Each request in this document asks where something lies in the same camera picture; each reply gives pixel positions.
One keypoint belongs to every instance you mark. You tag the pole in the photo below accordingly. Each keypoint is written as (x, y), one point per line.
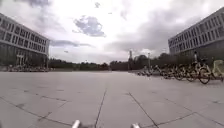
(149, 60)

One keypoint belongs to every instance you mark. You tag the grey paved plaza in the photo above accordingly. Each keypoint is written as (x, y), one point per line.
(83, 90)

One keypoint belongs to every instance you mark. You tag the robot's own part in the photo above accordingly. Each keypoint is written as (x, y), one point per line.
(135, 126)
(76, 124)

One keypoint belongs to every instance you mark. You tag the row of parked bicycles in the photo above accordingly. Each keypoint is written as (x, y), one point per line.
(26, 68)
(181, 71)

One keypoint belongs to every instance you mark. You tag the person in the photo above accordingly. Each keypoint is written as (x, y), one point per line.
(195, 58)

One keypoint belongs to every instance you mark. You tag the grey building with window rows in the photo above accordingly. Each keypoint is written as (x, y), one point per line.
(200, 38)
(20, 41)

